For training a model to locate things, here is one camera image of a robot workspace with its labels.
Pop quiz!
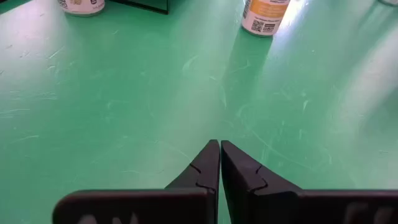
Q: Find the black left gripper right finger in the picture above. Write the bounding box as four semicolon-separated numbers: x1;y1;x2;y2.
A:
220;139;398;224

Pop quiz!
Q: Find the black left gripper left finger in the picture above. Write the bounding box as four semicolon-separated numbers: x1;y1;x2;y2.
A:
52;139;221;224

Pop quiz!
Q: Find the white Celsius can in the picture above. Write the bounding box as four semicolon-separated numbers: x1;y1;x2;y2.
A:
241;0;292;37
57;0;106;16

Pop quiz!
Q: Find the green table mat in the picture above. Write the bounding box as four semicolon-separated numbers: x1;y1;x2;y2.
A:
0;0;398;224

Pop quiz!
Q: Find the black metal shelf frame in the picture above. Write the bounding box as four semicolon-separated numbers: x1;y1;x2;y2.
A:
108;0;169;15

